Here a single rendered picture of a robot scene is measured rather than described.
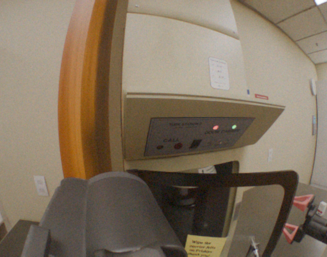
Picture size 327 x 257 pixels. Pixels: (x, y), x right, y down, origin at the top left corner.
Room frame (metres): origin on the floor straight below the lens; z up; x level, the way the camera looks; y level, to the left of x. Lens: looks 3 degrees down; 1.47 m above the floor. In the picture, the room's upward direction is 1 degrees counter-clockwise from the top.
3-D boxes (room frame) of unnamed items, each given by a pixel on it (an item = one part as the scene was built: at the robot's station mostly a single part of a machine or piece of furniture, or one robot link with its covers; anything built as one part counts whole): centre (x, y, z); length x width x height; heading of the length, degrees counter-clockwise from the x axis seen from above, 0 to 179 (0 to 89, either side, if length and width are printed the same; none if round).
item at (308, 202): (0.22, -0.36, 1.24); 0.09 x 0.07 x 0.07; 18
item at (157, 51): (0.41, -0.04, 1.33); 0.32 x 0.25 x 0.77; 108
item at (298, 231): (0.23, -0.37, 1.17); 0.09 x 0.07 x 0.07; 18
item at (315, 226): (0.16, -0.39, 1.20); 0.07 x 0.07 x 0.10; 18
